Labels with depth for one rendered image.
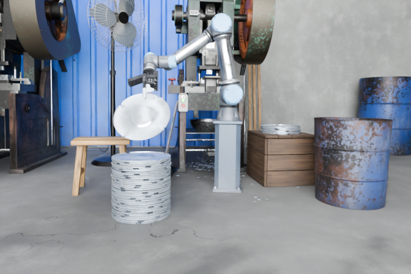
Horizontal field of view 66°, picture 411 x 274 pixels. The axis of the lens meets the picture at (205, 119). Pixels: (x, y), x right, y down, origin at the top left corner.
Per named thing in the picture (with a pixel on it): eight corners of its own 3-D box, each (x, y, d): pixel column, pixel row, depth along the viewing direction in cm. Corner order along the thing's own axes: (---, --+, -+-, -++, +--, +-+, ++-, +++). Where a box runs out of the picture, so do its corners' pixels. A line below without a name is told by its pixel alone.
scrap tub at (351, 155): (407, 210, 169) (411, 120, 167) (332, 212, 165) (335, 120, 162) (361, 189, 211) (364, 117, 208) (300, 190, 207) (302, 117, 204)
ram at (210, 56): (219, 65, 273) (219, 30, 272) (202, 64, 272) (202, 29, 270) (216, 67, 291) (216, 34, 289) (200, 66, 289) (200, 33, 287)
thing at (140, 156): (182, 158, 158) (182, 156, 158) (129, 164, 139) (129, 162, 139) (150, 151, 180) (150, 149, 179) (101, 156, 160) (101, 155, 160)
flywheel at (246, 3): (279, -44, 258) (256, 2, 329) (254, -45, 256) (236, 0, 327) (282, 41, 248) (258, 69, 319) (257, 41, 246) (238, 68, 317)
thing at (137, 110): (181, 107, 164) (181, 106, 163) (147, 150, 151) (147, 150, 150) (137, 86, 173) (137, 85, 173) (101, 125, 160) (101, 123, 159)
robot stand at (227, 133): (241, 192, 199) (242, 121, 197) (211, 191, 201) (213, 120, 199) (241, 185, 218) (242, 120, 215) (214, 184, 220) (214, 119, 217)
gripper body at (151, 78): (157, 82, 172) (158, 67, 180) (141, 81, 171) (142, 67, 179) (158, 92, 177) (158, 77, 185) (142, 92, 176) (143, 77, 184)
